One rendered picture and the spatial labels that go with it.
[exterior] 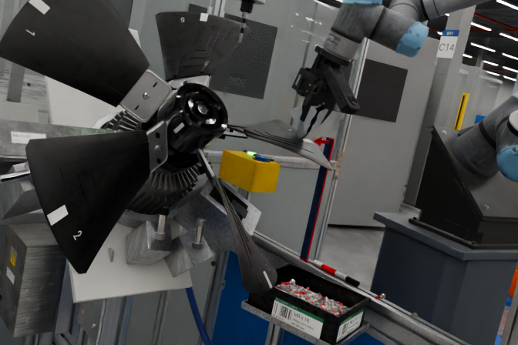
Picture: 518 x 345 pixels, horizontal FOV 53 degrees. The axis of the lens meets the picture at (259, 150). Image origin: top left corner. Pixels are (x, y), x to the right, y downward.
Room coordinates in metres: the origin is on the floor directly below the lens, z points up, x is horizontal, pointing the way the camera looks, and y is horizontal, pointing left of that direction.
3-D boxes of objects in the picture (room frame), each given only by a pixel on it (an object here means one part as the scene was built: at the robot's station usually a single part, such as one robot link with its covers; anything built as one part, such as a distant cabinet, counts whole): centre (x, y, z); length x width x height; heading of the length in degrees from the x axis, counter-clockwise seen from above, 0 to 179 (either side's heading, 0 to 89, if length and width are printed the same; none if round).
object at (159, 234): (0.99, 0.16, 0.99); 0.02 x 0.02 x 0.06
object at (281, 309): (1.09, -0.17, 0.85); 0.22 x 0.17 x 0.07; 56
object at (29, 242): (1.18, 0.48, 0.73); 0.15 x 0.09 x 0.22; 43
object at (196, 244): (1.04, 0.09, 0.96); 0.02 x 0.02 x 0.06
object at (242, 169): (1.54, 0.02, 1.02); 0.16 x 0.10 x 0.11; 43
